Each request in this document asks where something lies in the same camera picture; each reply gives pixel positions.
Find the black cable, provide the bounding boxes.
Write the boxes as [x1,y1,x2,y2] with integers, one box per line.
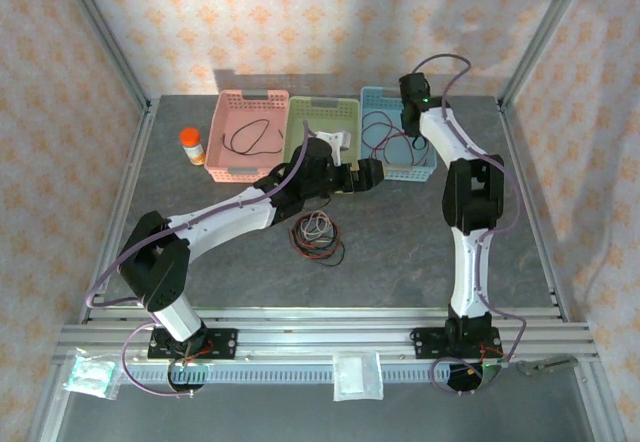
[222,119,286,156]

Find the blue plastic basket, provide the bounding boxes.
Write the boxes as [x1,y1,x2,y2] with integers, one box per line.
[359,85,439,183]

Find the green plastic basket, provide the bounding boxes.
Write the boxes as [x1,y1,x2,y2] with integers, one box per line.
[279,95,362,196]

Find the pink plastic basket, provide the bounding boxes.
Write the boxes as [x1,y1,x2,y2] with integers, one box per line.
[204,89,292,185]

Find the orange lid bottle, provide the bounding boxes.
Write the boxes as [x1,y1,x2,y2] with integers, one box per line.
[179,128,209,167]

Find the aluminium side beam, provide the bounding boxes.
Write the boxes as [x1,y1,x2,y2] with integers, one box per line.
[27,99,162,442]
[497,96,640,442]

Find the clear plastic bag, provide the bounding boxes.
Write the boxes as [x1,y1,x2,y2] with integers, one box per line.
[332,351,385,403]

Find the grey pliers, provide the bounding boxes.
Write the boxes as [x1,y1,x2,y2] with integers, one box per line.
[517,354,579,376]

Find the green printed plastic bag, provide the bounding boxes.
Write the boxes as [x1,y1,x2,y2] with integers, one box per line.
[63,349,124,402]

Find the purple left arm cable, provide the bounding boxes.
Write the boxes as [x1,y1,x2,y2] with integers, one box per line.
[87,149,307,399]

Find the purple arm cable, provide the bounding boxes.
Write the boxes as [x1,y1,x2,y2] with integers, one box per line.
[410,54,527,394]
[87,149,307,399]

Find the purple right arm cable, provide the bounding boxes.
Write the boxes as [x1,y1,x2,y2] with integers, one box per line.
[410,54,527,394]

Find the aluminium frame post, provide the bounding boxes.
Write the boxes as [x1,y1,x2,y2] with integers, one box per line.
[497,0,596,111]
[52,0,154,113]

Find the aluminium mounting rail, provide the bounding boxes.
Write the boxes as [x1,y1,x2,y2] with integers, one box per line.
[54,305,599,366]

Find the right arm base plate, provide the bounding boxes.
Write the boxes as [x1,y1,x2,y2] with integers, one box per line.
[410,326,501,362]

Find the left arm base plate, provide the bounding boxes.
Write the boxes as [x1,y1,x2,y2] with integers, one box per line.
[148,328,239,362]

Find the grey slotted cable duct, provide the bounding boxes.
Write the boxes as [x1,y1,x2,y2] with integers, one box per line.
[122,363,501,386]

